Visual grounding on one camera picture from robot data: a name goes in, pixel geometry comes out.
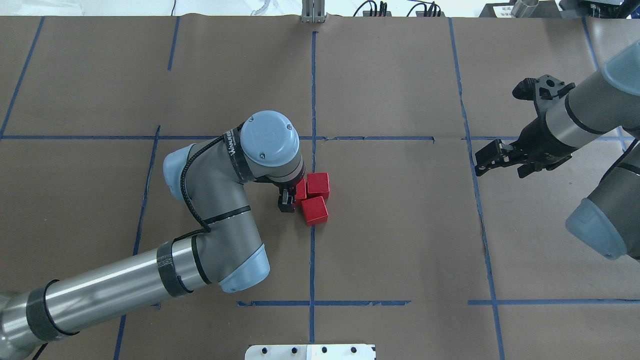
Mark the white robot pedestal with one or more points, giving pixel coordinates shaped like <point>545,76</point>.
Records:
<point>334,351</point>

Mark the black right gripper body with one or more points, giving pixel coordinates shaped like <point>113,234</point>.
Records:
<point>539,142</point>

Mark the aluminium frame post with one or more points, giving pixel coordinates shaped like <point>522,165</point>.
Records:
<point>313,11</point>

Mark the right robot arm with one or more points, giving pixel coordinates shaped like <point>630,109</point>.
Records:
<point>597,117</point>

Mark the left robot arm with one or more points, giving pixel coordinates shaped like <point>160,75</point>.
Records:
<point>226,249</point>

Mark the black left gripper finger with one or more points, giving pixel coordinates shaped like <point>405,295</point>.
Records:
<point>286,200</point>

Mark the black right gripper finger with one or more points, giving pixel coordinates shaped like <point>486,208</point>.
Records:
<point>495,154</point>

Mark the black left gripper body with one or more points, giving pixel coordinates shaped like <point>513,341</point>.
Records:
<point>286,200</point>

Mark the red block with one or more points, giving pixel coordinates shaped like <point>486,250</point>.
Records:
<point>300,192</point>
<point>318,185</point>
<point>315,211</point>

